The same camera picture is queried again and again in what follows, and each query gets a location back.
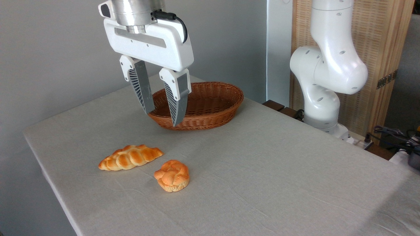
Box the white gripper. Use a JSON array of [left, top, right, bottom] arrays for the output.
[[104, 18, 194, 128]]

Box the long braided bread loaf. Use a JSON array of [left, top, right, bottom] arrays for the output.
[[98, 145, 164, 171]]

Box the brown wicker oval basket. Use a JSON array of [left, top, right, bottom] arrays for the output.
[[148, 82, 244, 131]]

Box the round knotted bread roll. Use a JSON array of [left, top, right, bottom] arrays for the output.
[[154, 160, 190, 192]]

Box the silver metal wrist flange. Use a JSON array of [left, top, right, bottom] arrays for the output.
[[111, 0, 166, 34]]

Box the grey linen tablecloth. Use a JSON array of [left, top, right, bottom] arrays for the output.
[[23, 74, 420, 236]]

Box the metal screen hinge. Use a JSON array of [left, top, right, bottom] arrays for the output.
[[377, 69, 398, 89]]

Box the white plastic box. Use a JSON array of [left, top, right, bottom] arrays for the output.
[[389, 149, 410, 166]]

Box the grey box device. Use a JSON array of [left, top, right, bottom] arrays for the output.
[[408, 152, 420, 170]]

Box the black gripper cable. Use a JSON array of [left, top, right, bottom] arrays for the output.
[[152, 10, 188, 44]]

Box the tangled black cable bundle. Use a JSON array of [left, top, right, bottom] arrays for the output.
[[365, 126, 420, 154]]

